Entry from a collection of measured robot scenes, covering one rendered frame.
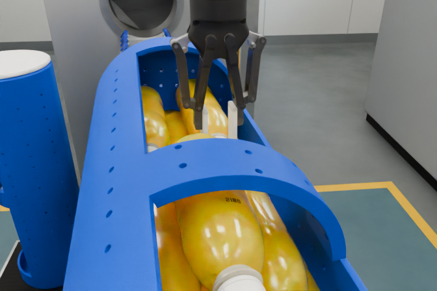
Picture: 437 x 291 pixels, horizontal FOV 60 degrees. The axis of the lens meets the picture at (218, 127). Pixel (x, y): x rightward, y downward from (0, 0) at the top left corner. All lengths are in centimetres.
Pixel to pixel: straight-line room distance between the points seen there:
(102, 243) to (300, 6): 503
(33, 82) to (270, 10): 415
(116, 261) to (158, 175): 8
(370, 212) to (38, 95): 180
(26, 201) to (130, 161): 112
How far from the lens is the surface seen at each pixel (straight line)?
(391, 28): 298
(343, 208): 232
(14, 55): 147
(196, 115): 56
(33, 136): 135
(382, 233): 223
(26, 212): 151
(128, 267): 28
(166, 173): 33
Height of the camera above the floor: 142
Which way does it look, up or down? 28 degrees down
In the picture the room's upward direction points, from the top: straight up
